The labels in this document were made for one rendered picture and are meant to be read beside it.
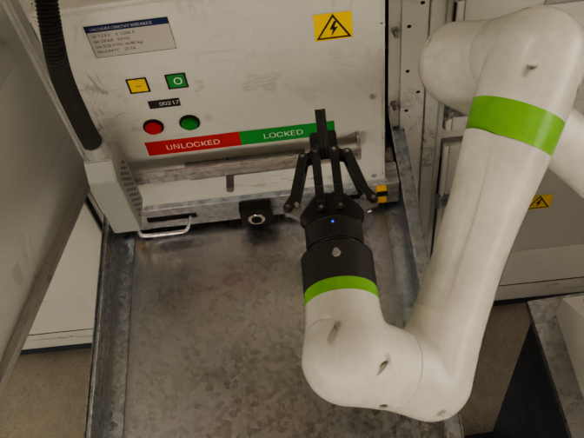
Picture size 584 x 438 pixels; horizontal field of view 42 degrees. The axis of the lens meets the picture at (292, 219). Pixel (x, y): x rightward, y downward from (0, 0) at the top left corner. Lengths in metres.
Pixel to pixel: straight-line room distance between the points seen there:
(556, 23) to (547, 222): 1.04
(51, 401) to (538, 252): 1.43
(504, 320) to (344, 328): 1.49
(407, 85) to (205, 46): 0.50
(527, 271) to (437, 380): 1.26
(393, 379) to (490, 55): 0.42
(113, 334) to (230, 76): 0.52
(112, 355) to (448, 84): 0.74
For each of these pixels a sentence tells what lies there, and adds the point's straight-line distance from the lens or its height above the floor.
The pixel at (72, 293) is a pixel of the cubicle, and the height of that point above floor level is 0.36.
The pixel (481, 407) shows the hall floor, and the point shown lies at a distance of 2.22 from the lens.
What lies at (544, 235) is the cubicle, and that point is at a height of 0.40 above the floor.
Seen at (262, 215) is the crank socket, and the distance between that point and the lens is 1.42.
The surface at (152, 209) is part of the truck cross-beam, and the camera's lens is 1.45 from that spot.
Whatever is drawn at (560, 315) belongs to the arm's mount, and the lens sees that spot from 1.48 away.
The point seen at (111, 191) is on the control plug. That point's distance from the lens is 1.24.
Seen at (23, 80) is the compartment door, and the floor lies 1.14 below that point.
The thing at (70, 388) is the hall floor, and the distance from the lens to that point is 2.39.
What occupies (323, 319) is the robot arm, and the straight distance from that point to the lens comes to 0.89.
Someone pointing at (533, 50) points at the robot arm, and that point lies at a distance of 0.98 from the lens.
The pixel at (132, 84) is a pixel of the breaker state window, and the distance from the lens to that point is 1.22.
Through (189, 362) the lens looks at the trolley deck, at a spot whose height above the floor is 0.85.
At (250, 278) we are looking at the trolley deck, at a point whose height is 0.85.
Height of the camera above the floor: 2.06
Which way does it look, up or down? 55 degrees down
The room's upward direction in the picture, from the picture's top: 10 degrees counter-clockwise
